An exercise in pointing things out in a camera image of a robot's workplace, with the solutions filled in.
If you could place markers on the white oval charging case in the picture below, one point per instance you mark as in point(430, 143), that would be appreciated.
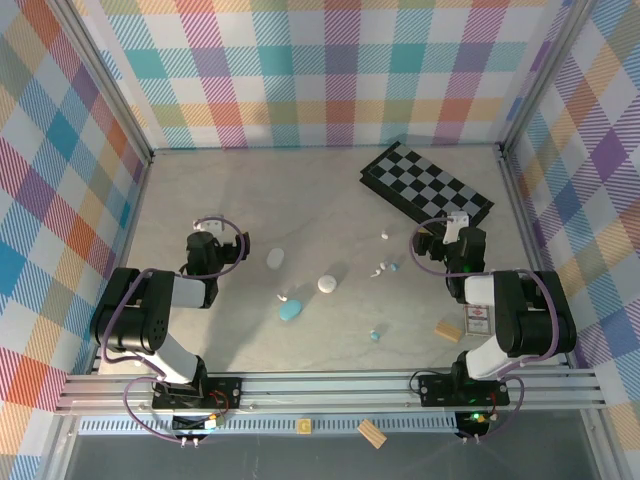
point(275, 259)

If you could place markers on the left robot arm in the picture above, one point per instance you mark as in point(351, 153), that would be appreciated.
point(130, 310)

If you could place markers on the playing card deck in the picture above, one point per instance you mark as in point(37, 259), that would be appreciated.
point(476, 320)

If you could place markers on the black grey chessboard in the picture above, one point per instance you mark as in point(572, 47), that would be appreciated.
point(425, 175)

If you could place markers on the wooden letter cube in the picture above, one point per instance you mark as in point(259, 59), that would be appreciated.
point(303, 426)

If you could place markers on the blue charging case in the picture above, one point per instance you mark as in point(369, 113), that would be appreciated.
point(290, 310)

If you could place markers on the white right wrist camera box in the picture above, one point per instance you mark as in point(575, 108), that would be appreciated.
point(457, 218)

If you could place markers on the wooden block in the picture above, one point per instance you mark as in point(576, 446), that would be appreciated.
point(372, 433)
point(447, 331)

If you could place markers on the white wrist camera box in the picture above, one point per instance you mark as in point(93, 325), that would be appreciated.
point(210, 226)
point(457, 218)

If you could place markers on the aluminium side rail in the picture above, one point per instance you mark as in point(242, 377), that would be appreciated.
point(531, 250)

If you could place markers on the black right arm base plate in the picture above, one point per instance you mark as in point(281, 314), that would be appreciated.
point(440, 390)

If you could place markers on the aluminium corner post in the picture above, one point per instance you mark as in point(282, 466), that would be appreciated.
point(542, 75)
point(106, 75)

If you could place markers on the white round charging case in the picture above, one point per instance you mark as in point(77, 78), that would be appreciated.
point(327, 284)

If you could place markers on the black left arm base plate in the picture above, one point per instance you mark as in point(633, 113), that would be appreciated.
point(225, 387)

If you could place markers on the black controller board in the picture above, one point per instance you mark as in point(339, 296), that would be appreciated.
point(192, 425)
point(475, 425)

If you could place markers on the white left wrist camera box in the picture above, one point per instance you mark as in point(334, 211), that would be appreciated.
point(210, 226)

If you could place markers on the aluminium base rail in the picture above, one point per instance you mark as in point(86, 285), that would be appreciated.
point(325, 392)

